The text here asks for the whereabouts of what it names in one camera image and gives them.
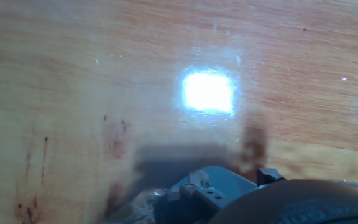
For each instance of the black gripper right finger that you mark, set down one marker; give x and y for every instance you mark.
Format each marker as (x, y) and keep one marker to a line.
(269, 177)

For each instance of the glossy brown wooden board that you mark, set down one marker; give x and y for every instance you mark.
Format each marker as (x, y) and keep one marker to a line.
(104, 77)

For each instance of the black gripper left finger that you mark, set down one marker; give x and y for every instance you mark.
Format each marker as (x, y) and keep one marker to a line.
(204, 199)

